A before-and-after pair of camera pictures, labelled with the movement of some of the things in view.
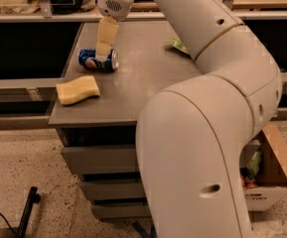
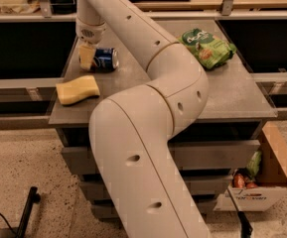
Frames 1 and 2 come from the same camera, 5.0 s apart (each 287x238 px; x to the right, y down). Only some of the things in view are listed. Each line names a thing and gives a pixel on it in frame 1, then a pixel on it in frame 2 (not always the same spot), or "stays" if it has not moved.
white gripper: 115,6 -> 90,34
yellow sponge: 77,89 stays
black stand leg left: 34,197 stays
